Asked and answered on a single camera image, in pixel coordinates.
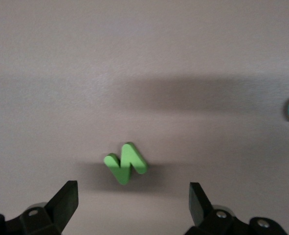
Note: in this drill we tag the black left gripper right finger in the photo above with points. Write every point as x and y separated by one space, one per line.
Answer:
205 215

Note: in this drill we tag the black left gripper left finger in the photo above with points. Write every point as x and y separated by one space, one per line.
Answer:
56 213

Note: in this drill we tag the green foam letter N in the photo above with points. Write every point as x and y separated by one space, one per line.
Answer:
124 169

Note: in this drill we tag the brown table cover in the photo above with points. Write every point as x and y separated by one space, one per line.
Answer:
61 73

